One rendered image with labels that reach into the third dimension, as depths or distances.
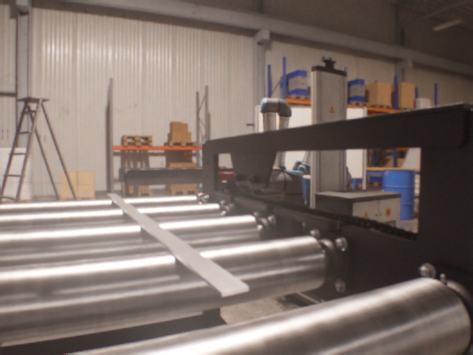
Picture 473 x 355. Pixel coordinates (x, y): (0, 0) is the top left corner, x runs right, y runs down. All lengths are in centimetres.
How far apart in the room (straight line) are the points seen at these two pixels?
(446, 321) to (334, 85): 236
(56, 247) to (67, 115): 1019
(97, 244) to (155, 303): 31
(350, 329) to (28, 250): 69
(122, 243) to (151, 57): 1078
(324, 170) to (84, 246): 203
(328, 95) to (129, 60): 926
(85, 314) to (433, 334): 48
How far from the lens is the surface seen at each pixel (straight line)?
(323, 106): 259
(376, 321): 42
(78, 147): 1089
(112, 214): 115
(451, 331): 50
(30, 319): 58
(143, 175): 593
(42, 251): 85
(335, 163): 267
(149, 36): 1170
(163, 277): 57
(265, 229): 98
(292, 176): 253
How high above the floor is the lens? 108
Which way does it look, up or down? 3 degrees down
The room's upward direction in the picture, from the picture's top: straight up
